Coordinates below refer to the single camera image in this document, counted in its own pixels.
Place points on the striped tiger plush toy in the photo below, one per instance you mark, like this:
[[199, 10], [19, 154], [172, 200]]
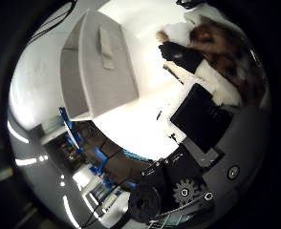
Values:
[[217, 54]]

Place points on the blue metal frame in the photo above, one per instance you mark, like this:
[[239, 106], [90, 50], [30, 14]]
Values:
[[71, 127]]

